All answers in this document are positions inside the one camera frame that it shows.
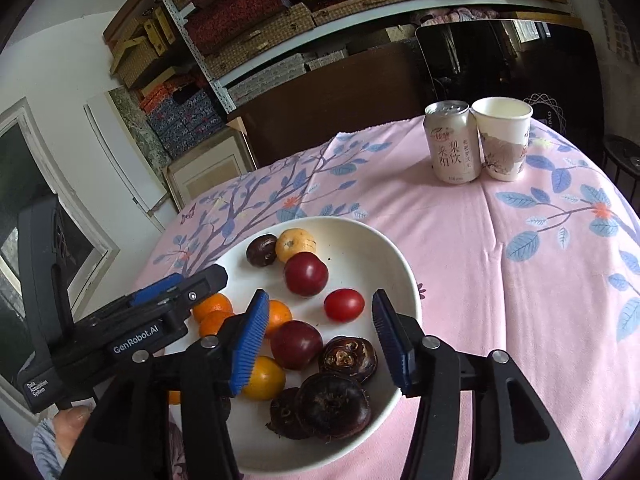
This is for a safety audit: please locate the dark water chestnut carved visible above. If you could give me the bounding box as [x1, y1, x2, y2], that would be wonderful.
[318, 336, 378, 384]

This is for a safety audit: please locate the red plum large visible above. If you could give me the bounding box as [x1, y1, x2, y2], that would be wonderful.
[284, 252, 329, 297]

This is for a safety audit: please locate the small red tomato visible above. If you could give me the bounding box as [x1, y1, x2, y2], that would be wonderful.
[323, 288, 366, 323]

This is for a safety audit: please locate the dark water chestnut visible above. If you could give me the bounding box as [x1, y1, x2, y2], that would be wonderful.
[266, 388, 310, 440]
[294, 373, 372, 441]
[245, 234, 278, 268]

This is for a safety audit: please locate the yellow orange kumquat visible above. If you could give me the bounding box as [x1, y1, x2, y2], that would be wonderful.
[242, 356, 286, 401]

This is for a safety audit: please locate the yellow brown potato fruit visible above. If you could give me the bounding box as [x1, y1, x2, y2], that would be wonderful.
[276, 228, 317, 263]

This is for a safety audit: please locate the grey sleeve forearm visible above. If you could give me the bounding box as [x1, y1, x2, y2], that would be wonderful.
[32, 418, 65, 480]

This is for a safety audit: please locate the person's left hand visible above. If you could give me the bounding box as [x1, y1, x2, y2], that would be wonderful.
[52, 405, 91, 460]

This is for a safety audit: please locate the small orange tangerine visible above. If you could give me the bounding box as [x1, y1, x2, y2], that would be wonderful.
[265, 300, 293, 339]

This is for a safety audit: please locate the orange tangerine behind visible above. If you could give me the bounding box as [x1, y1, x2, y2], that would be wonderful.
[198, 311, 233, 337]

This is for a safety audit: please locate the dark red plum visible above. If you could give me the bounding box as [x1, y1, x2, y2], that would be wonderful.
[270, 321, 323, 370]

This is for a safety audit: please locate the large orange tangerine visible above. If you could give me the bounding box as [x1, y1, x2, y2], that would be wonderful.
[192, 292, 233, 323]

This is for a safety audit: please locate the dark water chestnut front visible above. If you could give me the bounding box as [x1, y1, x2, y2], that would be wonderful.
[245, 234, 278, 268]

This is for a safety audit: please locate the white oval plate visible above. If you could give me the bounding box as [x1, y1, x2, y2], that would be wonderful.
[214, 217, 421, 479]

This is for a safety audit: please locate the white framed board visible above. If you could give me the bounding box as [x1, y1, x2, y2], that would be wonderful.
[164, 127, 256, 209]

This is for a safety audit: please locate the white framed window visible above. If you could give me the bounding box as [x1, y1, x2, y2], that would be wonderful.
[1, 99, 119, 414]

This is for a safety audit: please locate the pink printed tablecloth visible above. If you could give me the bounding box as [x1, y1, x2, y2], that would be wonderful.
[136, 118, 639, 479]

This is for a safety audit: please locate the blue patterned box stack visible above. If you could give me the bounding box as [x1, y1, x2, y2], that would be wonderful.
[146, 89, 224, 159]

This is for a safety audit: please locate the white beverage can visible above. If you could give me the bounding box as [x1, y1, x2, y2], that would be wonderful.
[423, 100, 482, 184]

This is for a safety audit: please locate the white paper cup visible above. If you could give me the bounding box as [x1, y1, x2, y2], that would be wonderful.
[471, 96, 533, 182]

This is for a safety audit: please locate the metal shelf with boxes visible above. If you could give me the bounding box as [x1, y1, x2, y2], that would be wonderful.
[103, 0, 570, 112]

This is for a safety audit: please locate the dark wooden cabinet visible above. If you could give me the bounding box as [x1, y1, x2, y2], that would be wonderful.
[228, 40, 431, 167]

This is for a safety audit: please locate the wooden chair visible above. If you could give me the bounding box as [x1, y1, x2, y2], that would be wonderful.
[603, 134, 639, 204]

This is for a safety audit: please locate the black glossy panel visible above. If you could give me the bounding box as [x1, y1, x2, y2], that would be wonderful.
[416, 18, 604, 160]

